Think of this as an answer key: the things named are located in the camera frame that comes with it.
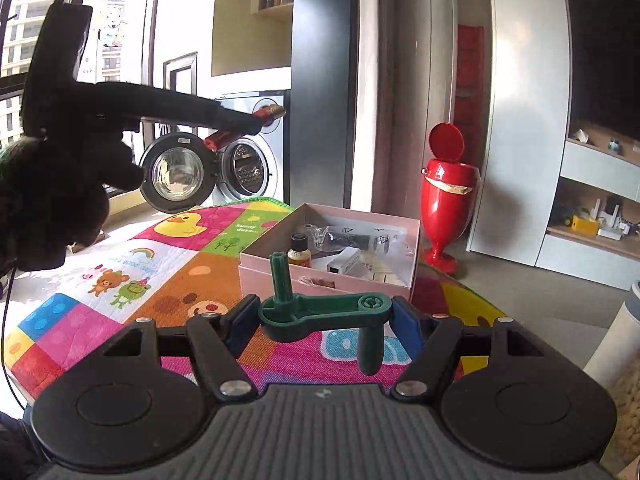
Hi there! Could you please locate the white and wood TV cabinet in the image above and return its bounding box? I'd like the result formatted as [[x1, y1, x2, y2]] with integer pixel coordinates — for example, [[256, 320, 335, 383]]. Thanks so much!
[[535, 120, 640, 291]]

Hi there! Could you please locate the silver washing machine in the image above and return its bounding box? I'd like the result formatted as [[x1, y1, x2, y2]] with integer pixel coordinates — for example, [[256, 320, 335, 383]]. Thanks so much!
[[139, 90, 291, 213]]

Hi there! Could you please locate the white cable box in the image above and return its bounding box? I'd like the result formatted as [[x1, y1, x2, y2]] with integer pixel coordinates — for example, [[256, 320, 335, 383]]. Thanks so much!
[[325, 247, 362, 276]]

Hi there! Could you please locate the clear jar of beans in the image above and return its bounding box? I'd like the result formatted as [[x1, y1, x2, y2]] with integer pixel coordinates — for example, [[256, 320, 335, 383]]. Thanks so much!
[[597, 370, 640, 476]]

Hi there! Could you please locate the orange liquid bottle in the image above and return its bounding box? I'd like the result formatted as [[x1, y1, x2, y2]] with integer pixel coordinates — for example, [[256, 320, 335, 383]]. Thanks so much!
[[287, 233, 312, 268]]

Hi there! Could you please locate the bear window sticker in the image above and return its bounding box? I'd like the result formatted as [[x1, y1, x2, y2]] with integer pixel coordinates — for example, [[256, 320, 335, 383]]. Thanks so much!
[[97, 5, 126, 48]]

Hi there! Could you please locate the pink cardboard box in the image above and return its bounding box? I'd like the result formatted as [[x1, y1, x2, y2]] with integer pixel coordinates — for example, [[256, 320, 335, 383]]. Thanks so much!
[[239, 203, 421, 303]]

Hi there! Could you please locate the white router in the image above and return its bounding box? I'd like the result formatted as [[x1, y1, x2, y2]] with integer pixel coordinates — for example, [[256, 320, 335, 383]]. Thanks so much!
[[592, 199, 636, 240]]

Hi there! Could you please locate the colourful cartoon play mat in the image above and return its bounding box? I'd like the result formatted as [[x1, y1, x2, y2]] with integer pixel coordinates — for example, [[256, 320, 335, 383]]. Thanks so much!
[[0, 200, 508, 406]]

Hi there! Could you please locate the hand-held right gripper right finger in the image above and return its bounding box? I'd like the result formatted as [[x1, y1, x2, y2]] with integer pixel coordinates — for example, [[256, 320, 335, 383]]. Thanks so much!
[[390, 295, 546, 404]]

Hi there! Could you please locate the red trash bin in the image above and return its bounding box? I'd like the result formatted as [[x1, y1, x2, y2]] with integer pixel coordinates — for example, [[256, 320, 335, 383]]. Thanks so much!
[[419, 122, 481, 276]]

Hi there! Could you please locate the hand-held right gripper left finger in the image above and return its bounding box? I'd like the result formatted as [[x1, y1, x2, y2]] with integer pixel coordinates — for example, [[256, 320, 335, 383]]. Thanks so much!
[[102, 295, 262, 404]]

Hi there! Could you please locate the dark tall cabinet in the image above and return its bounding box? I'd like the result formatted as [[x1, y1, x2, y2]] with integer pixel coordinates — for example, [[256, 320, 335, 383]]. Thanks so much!
[[290, 0, 358, 208]]

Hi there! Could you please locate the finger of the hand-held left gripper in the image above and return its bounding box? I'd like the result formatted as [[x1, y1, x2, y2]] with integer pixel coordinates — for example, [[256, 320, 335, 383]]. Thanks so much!
[[122, 82, 263, 136]]

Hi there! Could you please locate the clear bag with black parts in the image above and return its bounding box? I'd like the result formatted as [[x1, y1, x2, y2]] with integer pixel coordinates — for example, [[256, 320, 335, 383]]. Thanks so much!
[[305, 222, 408, 261]]

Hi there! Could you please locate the white thermos bottle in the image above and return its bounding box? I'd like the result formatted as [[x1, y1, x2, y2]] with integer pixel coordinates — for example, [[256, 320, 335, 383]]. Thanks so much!
[[582, 280, 640, 391]]

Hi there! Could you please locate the black television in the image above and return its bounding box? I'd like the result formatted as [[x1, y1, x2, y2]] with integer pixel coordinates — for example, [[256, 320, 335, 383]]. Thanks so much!
[[567, 0, 640, 143]]

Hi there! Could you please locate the white tall cabinet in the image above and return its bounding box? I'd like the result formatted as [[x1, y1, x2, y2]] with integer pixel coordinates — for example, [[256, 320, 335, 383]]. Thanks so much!
[[467, 0, 572, 267]]

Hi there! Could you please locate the teal plastic crank handle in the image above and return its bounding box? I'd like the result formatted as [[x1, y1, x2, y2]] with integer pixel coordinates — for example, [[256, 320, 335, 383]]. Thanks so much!
[[257, 251, 393, 377]]

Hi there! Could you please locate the red wall hanging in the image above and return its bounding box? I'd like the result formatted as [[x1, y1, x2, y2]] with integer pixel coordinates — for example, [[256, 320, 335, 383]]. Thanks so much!
[[457, 25, 485, 126]]

